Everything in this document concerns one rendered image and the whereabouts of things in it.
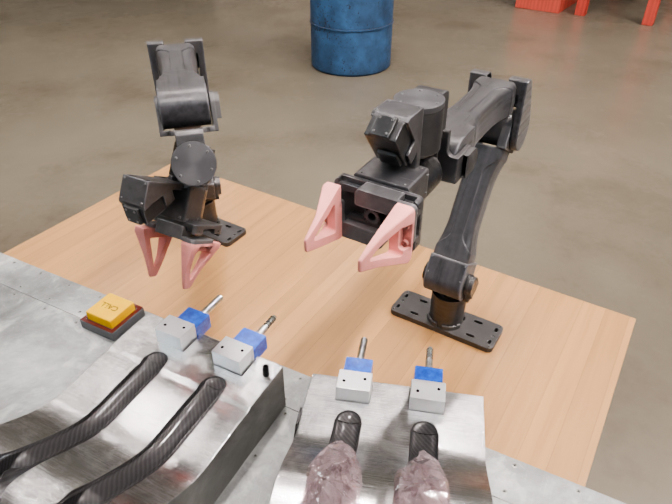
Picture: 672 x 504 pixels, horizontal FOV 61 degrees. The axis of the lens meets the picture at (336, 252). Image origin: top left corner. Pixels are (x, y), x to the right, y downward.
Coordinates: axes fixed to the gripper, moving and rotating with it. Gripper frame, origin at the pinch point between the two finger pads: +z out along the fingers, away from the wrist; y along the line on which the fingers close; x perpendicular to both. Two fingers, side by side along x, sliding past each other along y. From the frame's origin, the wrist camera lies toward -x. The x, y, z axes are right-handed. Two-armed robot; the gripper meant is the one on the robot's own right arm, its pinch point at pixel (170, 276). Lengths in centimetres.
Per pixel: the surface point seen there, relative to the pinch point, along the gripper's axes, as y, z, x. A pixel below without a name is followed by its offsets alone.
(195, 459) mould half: 15.7, 19.0, -8.4
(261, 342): 12.8, 7.5, 8.1
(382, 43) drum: -124, -117, 363
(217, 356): 9.2, 9.8, 2.4
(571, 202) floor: 43, -29, 254
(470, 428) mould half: 45.4, 10.0, 13.0
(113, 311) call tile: -19.2, 13.3, 11.0
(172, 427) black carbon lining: 9.7, 18.0, -6.0
